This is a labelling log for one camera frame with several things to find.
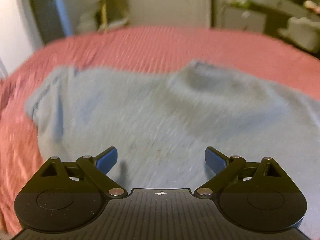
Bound gold leg side table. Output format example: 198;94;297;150
98;0;130;30

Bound grey vanity desk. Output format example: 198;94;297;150
221;0;319;37

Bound white shell chair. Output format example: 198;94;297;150
277;17;319;54

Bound pink ribbed bedspread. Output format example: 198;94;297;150
1;27;319;239

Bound grey sweatpants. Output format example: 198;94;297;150
25;62;319;239

